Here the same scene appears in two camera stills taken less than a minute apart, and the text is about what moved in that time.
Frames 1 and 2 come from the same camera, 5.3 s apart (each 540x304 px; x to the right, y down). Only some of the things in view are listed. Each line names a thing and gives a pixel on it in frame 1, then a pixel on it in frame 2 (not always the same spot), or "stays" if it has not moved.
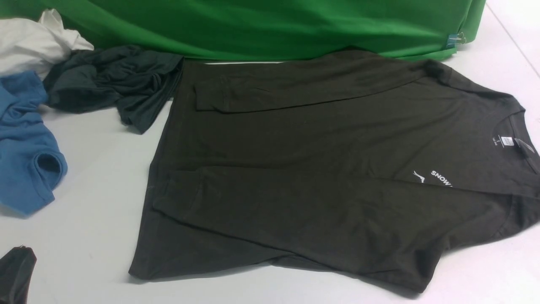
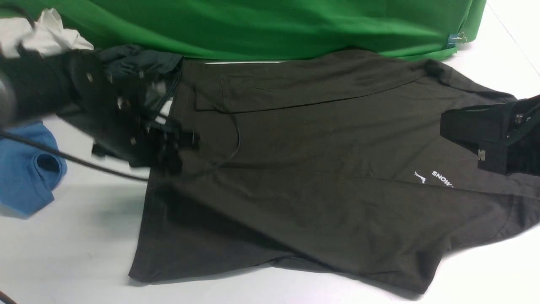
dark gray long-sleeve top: [368, 164] stays
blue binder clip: [455, 39] stays
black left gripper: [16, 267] → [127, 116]
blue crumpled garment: [32, 164] stays
